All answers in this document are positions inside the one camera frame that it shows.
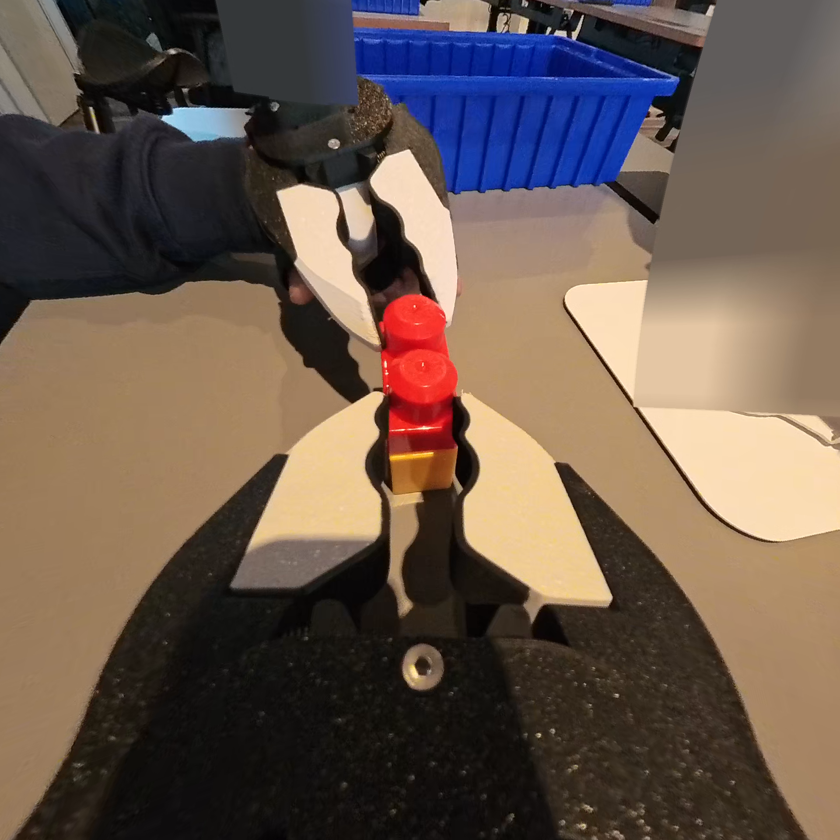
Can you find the red two-stud building block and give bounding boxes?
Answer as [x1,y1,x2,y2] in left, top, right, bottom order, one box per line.
[379,295,459,455]

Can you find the yellow one-stud building block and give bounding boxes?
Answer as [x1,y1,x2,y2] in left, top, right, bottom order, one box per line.
[388,445,458,494]

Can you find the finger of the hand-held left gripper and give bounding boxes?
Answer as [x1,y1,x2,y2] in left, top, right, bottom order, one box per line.
[276,182,383,349]
[369,150,458,322]

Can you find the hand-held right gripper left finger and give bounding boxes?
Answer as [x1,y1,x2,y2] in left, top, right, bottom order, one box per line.
[230,392,388,595]

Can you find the black stool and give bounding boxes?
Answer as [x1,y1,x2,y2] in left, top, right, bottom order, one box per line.
[73,20,212,133]

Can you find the person's left hand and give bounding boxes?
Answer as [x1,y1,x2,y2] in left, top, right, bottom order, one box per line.
[285,266,466,320]

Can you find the large blue plastic bin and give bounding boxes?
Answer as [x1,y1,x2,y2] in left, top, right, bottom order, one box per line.
[354,29,680,195]

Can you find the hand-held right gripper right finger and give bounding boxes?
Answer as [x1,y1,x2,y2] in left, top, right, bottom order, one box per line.
[453,392,614,608]

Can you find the white sign stand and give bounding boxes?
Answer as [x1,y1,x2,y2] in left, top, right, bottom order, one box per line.
[564,280,840,543]

